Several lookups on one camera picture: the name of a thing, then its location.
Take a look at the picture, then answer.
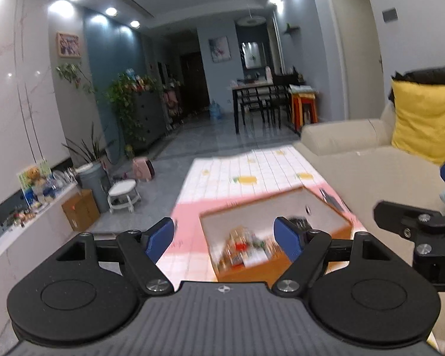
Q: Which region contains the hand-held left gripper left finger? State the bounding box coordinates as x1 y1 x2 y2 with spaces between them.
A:
52 217 176 293

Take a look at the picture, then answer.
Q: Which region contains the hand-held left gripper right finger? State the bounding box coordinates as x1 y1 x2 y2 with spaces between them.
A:
272 216 397 295

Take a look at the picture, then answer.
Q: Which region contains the orange cardboard box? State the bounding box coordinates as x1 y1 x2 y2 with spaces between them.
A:
199 186 357 282

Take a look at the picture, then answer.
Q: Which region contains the peanut packet with red edge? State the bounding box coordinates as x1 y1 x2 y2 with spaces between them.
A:
217 226 256 269

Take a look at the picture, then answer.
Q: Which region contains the yellow cushion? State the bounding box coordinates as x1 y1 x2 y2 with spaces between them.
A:
390 80 445 166

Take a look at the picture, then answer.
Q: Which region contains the white round stool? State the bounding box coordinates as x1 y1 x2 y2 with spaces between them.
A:
107 179 142 214

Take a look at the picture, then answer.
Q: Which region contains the beige sofa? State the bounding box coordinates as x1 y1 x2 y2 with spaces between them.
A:
300 102 445 305

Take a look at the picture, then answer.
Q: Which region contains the grey metal bin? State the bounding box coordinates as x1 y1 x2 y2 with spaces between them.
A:
76 163 110 214

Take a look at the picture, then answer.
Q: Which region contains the brown cardboard box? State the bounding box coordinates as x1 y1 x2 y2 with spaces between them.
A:
61 189 101 232

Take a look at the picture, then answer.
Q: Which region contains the checked lemon print tablecloth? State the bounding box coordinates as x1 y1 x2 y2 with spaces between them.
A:
154 146 368 286

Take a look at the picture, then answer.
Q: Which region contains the dark cushion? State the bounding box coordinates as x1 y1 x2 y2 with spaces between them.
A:
391 65 445 86

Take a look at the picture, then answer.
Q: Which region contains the spiky potted plant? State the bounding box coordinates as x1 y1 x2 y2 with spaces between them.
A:
61 122 115 167

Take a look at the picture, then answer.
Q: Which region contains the dark grey dresser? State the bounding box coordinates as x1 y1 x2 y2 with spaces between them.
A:
131 89 167 145

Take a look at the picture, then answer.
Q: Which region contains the orange stool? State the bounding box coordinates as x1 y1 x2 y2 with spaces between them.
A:
291 93 318 127

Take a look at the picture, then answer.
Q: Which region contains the white television cabinet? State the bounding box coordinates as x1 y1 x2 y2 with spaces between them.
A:
0 183 78 305

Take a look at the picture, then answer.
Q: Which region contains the shoe rack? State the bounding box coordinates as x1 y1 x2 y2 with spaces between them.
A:
162 82 184 128

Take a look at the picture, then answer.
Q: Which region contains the black dining chair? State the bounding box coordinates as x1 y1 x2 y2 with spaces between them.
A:
239 89 268 123
267 76 293 128

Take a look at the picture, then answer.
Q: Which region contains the cluster of small toys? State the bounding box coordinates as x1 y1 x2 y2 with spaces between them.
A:
2 208 38 228

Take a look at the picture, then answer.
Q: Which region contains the teddy bear picture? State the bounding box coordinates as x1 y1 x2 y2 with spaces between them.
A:
17 159 53 203

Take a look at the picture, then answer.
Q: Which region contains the trailing green plant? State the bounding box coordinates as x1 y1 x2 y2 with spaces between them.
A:
106 74 149 145

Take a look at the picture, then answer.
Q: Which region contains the pale folded cloth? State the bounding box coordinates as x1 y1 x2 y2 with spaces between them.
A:
288 83 318 95

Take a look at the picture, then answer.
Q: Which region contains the black dining table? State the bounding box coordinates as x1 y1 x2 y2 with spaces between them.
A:
232 82 293 135

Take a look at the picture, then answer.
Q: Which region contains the white door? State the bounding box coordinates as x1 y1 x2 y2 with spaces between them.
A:
326 0 384 123

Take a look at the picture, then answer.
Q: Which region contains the row of small ornaments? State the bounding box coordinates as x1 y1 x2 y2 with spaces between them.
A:
124 67 162 91

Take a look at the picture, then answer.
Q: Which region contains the hanging leafy plant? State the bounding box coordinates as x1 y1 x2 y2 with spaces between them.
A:
55 62 97 95

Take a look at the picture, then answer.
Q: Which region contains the round pendant lamp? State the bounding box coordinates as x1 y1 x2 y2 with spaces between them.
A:
235 0 266 26

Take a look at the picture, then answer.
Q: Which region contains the wall mirror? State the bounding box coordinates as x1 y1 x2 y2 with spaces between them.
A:
239 41 268 70

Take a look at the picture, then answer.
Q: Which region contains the wooden framed wall picture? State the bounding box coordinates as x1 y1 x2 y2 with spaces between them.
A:
56 32 81 58

